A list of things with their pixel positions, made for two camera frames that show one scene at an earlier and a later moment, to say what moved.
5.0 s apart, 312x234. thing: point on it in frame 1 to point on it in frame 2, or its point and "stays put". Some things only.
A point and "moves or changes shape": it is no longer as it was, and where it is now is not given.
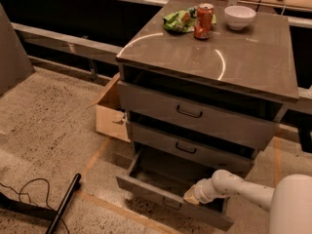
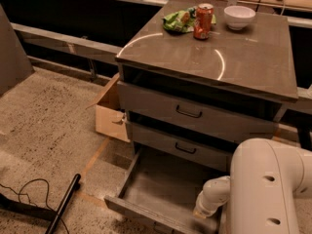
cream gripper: [202, 191] to [204, 203]
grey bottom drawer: [165, 181] moves or changes shape
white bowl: [238, 17] stays put
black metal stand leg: [40, 212] stays put
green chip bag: [183, 20] stays put
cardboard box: [110, 119] stays put
